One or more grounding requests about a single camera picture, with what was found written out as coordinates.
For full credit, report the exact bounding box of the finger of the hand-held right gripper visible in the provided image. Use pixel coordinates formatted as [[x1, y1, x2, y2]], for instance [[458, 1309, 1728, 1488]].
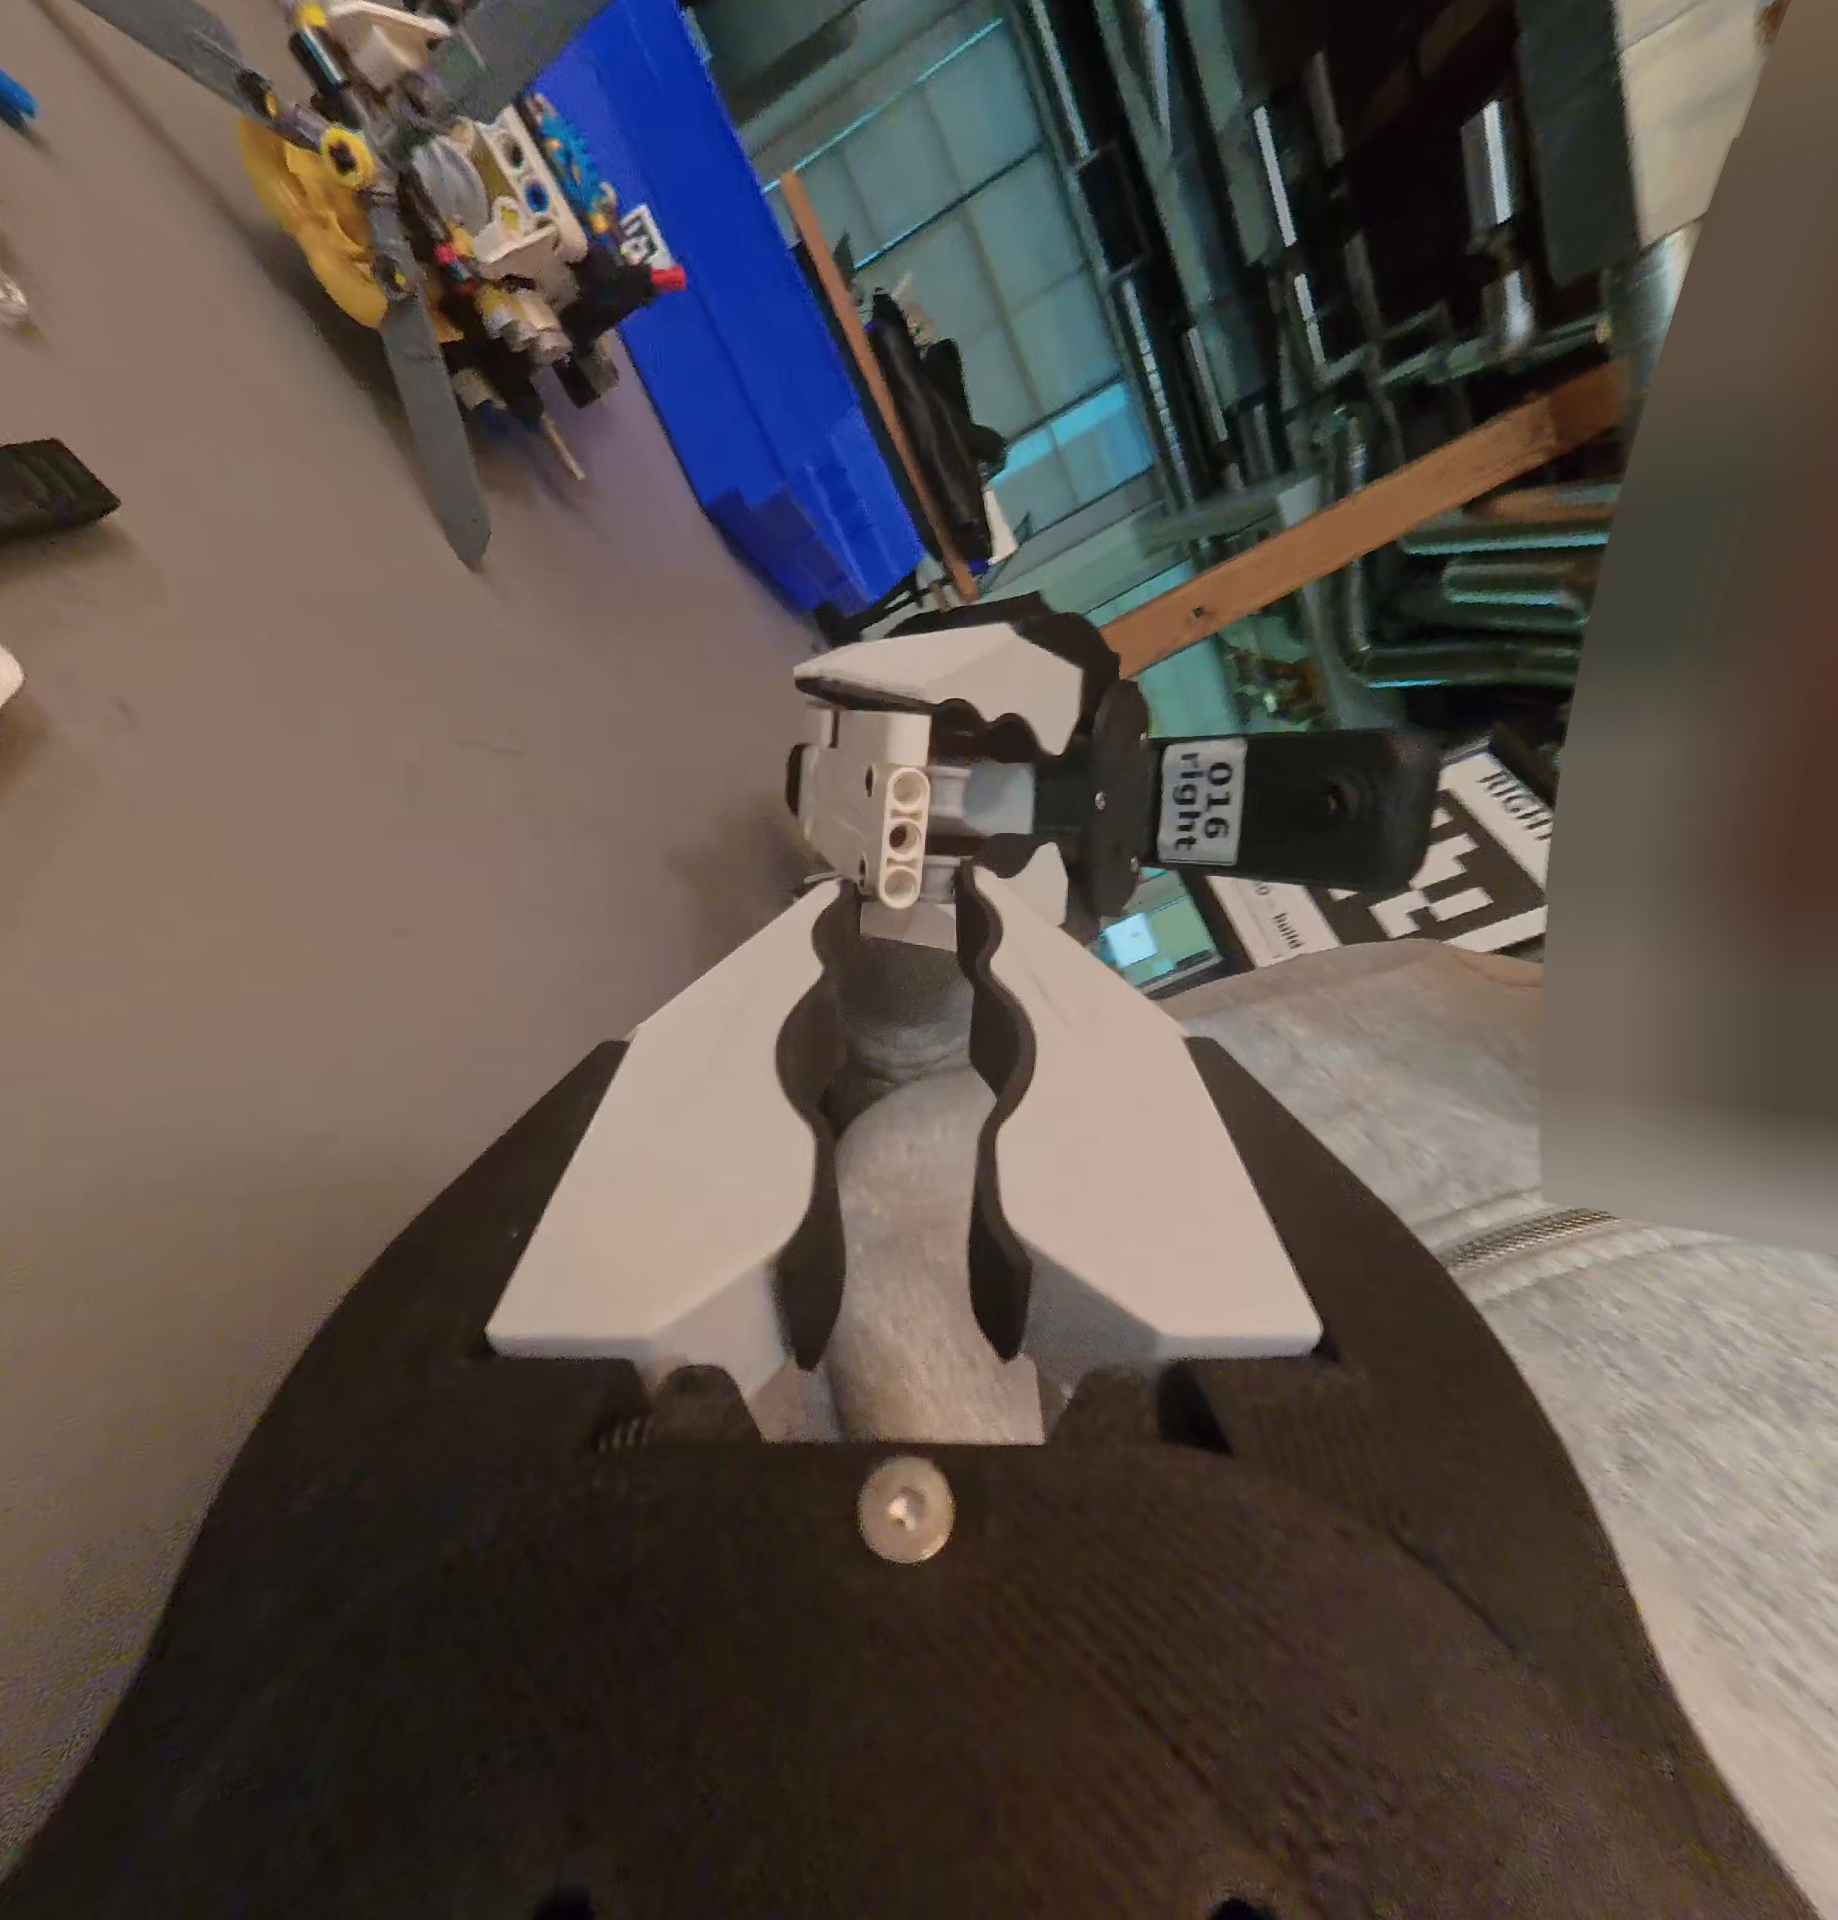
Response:
[[794, 618, 1087, 759], [949, 831, 1078, 934]]

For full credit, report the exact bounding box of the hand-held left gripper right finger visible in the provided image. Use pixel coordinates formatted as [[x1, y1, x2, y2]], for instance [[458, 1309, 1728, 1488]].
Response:
[[956, 869, 1326, 1364]]

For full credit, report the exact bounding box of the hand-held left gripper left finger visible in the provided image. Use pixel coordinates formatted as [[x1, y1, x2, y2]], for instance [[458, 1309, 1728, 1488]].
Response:
[[487, 876, 849, 1370]]

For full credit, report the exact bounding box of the white lego wing assembly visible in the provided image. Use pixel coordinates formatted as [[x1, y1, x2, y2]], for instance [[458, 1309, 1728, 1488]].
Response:
[[781, 703, 996, 916]]

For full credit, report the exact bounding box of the zebra-striped lego aeroplane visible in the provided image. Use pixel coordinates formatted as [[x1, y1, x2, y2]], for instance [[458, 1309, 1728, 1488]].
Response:
[[70, 0, 693, 569]]

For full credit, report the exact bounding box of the person's right forearm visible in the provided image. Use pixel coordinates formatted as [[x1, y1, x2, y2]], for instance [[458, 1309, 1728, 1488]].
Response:
[[820, 937, 1047, 1445]]

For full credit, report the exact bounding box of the black lego strip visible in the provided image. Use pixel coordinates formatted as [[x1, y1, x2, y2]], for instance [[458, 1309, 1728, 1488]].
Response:
[[0, 436, 122, 555]]

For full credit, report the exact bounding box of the black bag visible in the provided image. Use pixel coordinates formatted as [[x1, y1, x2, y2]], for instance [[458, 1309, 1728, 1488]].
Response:
[[863, 292, 1012, 569]]

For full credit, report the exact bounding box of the wooden-edged desk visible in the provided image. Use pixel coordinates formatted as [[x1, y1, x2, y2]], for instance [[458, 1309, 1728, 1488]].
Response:
[[781, 169, 983, 601]]

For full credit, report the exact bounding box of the blue plastic bin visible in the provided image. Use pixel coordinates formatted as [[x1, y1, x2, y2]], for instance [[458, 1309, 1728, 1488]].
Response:
[[535, 0, 927, 618]]

